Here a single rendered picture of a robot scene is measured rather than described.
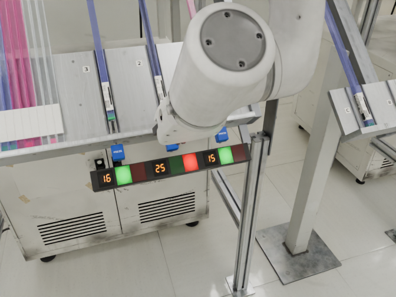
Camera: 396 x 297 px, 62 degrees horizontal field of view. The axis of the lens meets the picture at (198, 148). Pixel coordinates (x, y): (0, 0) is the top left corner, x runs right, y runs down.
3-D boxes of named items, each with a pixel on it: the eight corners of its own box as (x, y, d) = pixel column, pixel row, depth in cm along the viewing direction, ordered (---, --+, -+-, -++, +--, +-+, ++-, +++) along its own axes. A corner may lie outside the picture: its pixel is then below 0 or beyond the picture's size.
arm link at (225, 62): (231, 59, 44) (162, 68, 41) (273, -9, 31) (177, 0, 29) (248, 119, 42) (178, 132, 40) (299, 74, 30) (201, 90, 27)
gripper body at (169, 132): (167, 134, 42) (159, 153, 52) (241, 121, 44) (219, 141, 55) (155, 79, 43) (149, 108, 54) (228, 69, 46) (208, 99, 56)
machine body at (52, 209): (209, 228, 140) (213, 95, 104) (30, 273, 123) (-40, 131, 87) (172, 144, 190) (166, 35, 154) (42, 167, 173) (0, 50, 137)
